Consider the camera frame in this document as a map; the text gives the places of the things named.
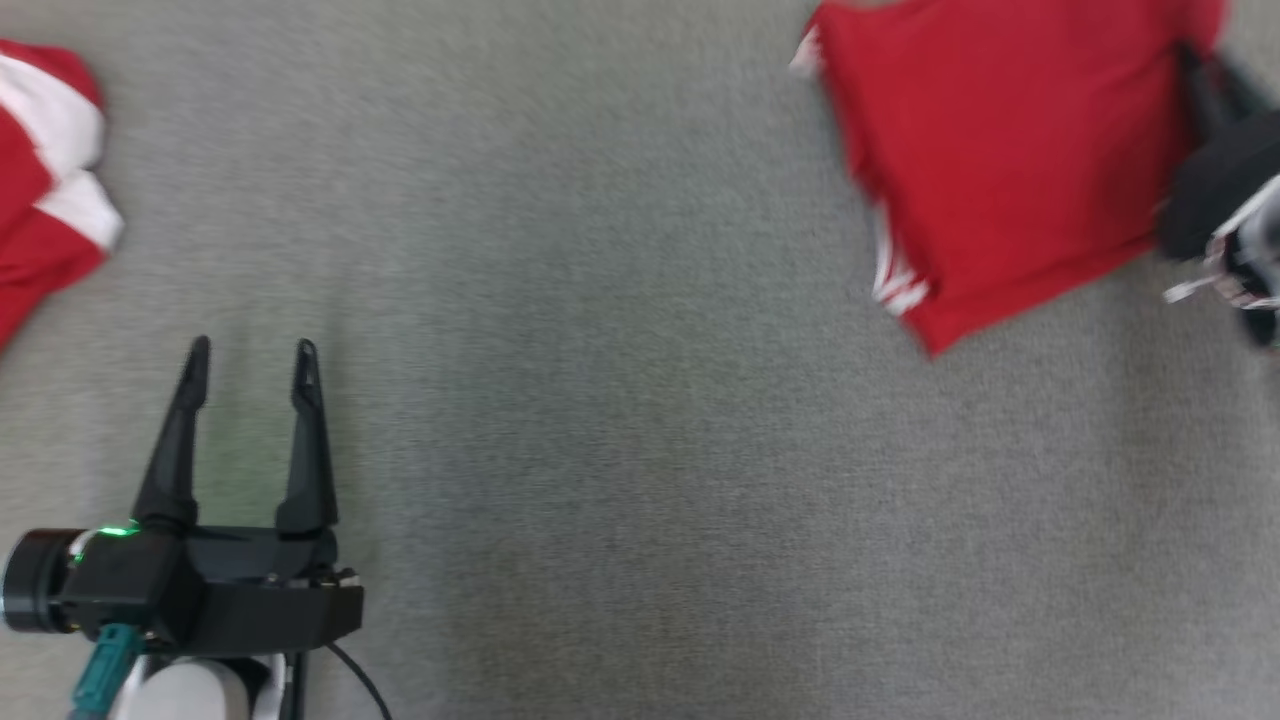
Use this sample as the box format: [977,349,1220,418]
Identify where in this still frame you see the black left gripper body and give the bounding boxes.
[0,522,364,660]

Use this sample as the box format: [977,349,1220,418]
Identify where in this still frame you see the thin black cable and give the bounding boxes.
[324,643,393,720]

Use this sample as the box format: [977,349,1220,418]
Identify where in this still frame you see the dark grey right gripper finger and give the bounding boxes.
[1214,56,1280,127]
[1176,42,1230,142]

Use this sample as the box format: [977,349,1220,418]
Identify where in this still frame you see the red shorts with white stripes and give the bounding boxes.
[0,38,125,353]

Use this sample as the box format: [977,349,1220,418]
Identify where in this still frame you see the red and white jersey shirt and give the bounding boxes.
[788,0,1227,359]

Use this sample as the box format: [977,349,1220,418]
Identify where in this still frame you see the teal left cable connector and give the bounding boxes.
[68,623,143,720]

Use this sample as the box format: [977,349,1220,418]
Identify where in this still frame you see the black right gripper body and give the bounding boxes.
[1155,119,1280,262]

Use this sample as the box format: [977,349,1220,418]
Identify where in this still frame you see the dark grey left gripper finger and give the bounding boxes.
[274,339,339,536]
[132,335,212,531]

